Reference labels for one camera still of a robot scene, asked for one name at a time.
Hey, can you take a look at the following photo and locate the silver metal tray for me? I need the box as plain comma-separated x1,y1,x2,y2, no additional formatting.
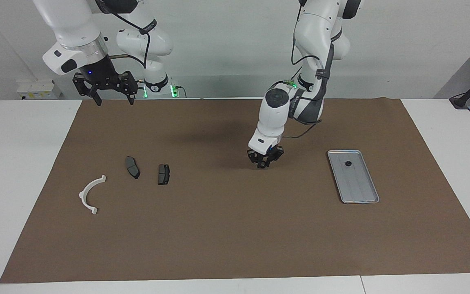
327,150,380,204

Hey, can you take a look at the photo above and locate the brown table mat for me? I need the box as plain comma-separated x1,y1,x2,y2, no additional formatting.
0,97,470,284

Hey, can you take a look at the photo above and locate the dark grey angled brake pad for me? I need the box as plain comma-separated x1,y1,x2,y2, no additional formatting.
125,156,140,180

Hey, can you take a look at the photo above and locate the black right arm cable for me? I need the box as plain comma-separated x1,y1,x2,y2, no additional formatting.
96,0,151,69

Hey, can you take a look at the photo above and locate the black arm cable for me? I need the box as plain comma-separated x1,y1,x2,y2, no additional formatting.
96,0,151,69
282,0,333,139

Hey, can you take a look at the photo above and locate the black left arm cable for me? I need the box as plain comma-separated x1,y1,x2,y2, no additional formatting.
282,0,333,139

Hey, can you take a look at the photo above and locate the white wall box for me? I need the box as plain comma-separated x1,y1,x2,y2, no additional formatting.
17,80,62,100

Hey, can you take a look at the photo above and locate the white curved plastic bracket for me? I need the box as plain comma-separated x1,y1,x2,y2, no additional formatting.
79,175,107,216

